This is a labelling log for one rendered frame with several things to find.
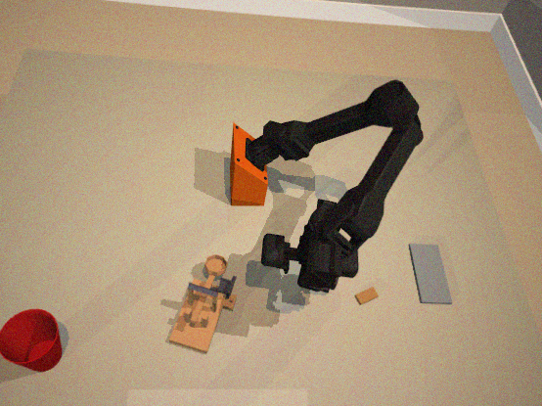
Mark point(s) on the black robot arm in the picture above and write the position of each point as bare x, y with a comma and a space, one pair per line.
360, 210

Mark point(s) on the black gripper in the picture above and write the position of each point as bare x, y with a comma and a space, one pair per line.
277, 253

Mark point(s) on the red cup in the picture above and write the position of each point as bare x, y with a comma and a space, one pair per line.
31, 339

